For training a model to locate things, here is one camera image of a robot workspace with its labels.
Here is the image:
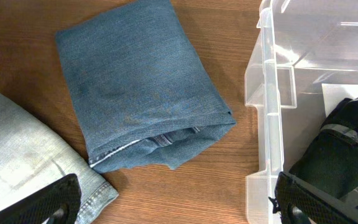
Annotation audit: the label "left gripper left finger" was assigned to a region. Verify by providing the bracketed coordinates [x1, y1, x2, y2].
[0, 174, 81, 224]

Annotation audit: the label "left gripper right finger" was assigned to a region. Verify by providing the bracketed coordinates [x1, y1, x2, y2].
[269, 172, 358, 224]

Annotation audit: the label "black garment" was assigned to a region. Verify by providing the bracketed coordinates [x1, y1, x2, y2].
[289, 98, 358, 199]

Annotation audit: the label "light grey folded jeans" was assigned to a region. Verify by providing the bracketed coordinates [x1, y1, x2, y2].
[0, 93, 119, 223]

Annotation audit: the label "white label in bin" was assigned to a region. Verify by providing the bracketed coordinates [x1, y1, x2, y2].
[321, 83, 358, 116]

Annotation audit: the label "dark blue folded jeans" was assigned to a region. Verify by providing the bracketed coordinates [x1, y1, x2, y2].
[55, 0, 236, 173]

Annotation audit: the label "clear plastic storage bin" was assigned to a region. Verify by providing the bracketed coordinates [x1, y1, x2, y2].
[245, 0, 358, 223]

